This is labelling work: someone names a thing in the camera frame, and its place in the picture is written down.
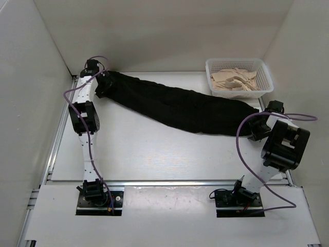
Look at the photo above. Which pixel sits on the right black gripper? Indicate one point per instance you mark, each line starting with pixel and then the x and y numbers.
pixel 256 135

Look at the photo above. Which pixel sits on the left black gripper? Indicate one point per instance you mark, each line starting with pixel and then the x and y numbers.
pixel 99 91

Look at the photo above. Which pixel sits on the black trousers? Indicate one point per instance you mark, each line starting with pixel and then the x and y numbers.
pixel 178 108

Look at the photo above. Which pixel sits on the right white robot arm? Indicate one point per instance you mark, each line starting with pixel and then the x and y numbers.
pixel 283 150

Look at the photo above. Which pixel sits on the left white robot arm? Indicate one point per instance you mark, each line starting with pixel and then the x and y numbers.
pixel 86 124

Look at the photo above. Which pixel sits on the beige trousers in basket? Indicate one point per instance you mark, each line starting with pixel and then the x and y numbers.
pixel 234 79

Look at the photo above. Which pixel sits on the white plastic basket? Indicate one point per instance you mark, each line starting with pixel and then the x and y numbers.
pixel 263 79

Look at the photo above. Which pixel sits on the aluminium front rail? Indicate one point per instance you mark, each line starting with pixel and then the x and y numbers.
pixel 173 183

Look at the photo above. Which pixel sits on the aluminium left rail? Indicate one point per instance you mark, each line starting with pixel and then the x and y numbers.
pixel 55 145

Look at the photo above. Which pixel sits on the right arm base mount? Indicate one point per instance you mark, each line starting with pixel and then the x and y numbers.
pixel 229 205

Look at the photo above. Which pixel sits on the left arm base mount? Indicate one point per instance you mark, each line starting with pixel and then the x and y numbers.
pixel 94 200

